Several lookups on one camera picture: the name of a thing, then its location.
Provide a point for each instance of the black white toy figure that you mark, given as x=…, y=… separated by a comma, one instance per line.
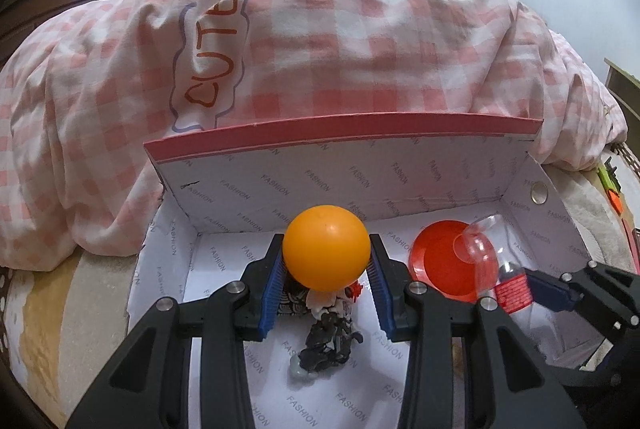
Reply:
x=327, y=344

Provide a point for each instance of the wooden cabinet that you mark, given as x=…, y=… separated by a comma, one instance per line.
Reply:
x=625, y=84

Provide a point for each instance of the dark wooden headboard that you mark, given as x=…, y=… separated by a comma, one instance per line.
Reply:
x=50, y=9

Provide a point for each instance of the orange ball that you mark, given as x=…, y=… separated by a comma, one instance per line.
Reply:
x=325, y=249

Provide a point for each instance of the brown dotted bed sheet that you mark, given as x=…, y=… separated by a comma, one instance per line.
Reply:
x=50, y=309

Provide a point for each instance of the green orange toy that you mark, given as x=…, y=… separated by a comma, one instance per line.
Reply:
x=612, y=186

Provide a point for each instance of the clear plastic bottle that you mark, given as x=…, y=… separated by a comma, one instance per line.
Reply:
x=510, y=291

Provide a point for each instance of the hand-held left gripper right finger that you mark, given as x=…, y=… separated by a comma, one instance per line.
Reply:
x=385, y=304

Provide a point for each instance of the red plastic cone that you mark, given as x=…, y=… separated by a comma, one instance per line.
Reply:
x=440, y=259

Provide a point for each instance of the red cardboard box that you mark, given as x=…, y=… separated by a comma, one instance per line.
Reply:
x=350, y=169

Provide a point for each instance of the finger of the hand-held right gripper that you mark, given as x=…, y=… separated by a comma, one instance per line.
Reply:
x=550, y=294

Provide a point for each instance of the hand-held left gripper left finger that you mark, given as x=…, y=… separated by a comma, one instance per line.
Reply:
x=270, y=294

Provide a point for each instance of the pink checked quilt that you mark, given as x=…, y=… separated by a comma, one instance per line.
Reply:
x=350, y=34

